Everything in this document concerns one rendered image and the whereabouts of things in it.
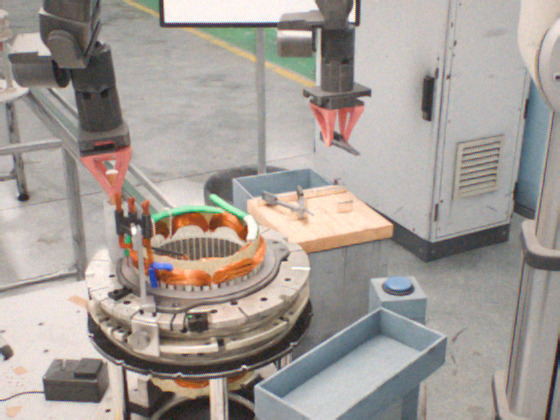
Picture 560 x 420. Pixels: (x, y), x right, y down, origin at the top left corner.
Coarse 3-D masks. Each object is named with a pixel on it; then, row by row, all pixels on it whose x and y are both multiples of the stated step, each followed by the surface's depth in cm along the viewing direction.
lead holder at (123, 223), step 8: (120, 216) 100; (128, 216) 100; (136, 216) 100; (144, 216) 99; (120, 224) 101; (128, 224) 100; (136, 224) 100; (144, 224) 99; (120, 232) 101; (128, 232) 100; (144, 232) 100; (152, 232) 101
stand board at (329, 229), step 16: (256, 208) 141; (272, 208) 141; (288, 208) 141; (320, 208) 141; (336, 208) 141; (368, 208) 141; (272, 224) 135; (288, 224) 135; (304, 224) 135; (320, 224) 135; (336, 224) 135; (352, 224) 135; (368, 224) 135; (384, 224) 135; (288, 240) 129; (304, 240) 129; (320, 240) 130; (336, 240) 131; (352, 240) 133; (368, 240) 134
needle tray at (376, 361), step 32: (384, 320) 110; (320, 352) 101; (352, 352) 107; (384, 352) 107; (416, 352) 107; (288, 384) 98; (320, 384) 100; (352, 384) 100; (384, 384) 94; (416, 384) 100; (256, 416) 95; (288, 416) 90; (320, 416) 94; (352, 416) 90; (384, 416) 99
